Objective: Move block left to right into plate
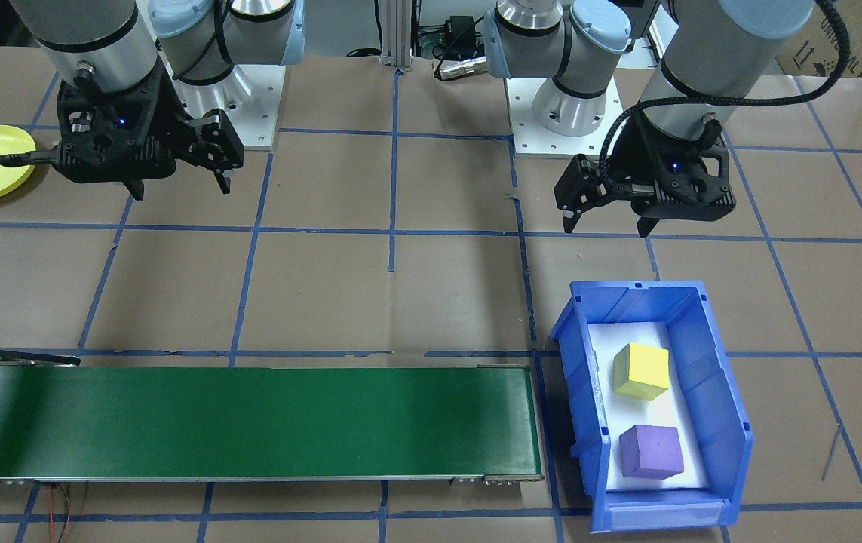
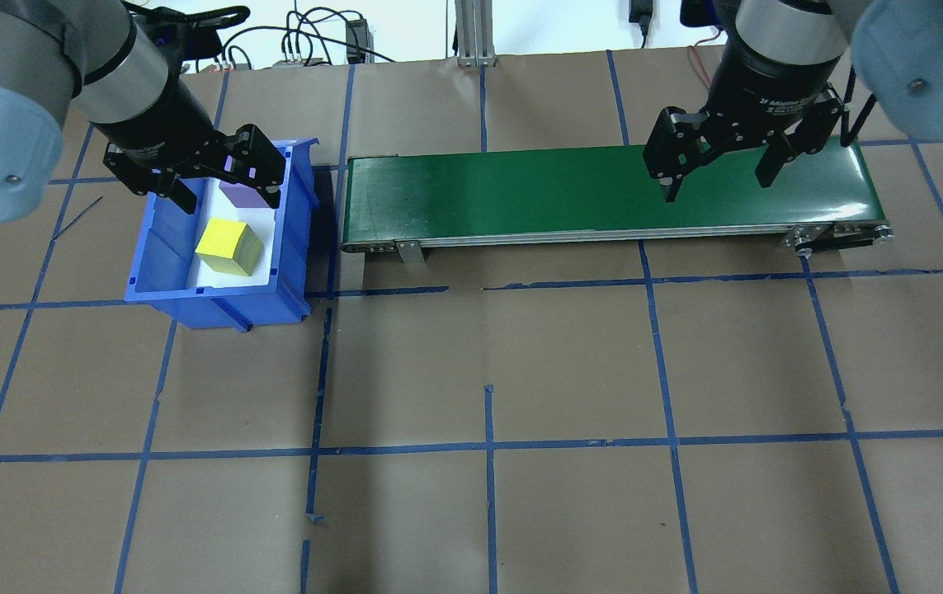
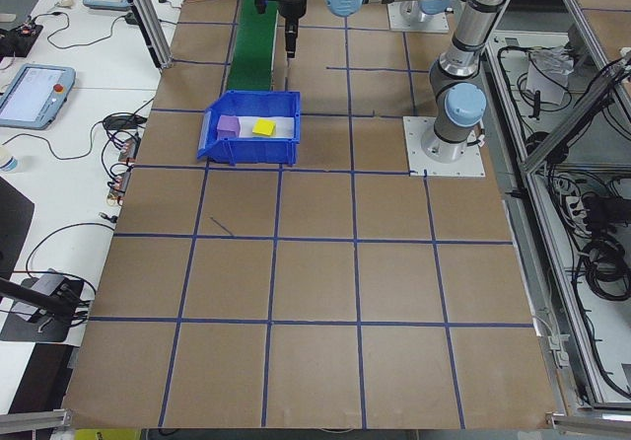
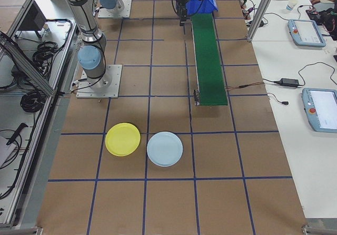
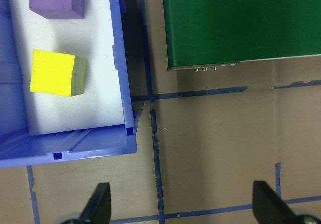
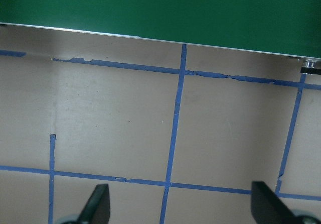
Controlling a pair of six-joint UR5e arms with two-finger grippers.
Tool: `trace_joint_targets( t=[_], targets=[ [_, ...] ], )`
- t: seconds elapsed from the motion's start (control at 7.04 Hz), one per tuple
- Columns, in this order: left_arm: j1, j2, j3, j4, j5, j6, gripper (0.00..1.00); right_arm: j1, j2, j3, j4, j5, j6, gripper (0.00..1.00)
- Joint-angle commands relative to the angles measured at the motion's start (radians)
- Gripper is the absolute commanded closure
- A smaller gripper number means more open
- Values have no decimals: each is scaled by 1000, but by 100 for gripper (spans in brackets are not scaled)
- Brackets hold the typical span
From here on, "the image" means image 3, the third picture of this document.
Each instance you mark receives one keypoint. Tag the white power strip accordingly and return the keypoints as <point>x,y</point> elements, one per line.
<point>572,203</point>

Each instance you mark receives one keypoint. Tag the white computer mouse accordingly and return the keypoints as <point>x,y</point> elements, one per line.
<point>65,2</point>

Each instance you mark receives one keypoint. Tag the purple foam block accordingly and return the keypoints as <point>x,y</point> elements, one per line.
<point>228,126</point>

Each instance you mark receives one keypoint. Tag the white paper cup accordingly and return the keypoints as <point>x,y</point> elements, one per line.
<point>7,161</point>

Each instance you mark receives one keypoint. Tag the small circuit board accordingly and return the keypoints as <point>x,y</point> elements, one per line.
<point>118,183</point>
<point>129,149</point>

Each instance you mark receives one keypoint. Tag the blue plastic storage bin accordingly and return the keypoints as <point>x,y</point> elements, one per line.
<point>256,151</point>

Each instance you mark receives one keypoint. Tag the yellow foam block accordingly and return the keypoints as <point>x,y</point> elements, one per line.
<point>264,127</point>

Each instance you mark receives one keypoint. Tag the aluminium profile post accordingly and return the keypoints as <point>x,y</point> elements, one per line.
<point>148,21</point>

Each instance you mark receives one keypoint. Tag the yellow object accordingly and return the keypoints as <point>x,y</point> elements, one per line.
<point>108,434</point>

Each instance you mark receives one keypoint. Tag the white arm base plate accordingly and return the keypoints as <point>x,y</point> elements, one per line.
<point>439,24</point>
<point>468,164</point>

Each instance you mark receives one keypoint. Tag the black power adapter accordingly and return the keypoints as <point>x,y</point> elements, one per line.
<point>123,122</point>
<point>132,18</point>

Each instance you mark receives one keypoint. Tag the aluminium profile bar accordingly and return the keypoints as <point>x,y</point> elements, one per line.
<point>34,419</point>
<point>591,422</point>

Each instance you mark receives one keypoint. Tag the V-shaped metal bar frame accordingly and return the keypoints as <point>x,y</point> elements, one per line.
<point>557,134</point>

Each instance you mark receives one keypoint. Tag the black monitor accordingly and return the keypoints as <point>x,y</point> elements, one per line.
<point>12,223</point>

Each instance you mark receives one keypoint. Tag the green conveyor belt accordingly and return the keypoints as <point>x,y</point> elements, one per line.
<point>254,40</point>

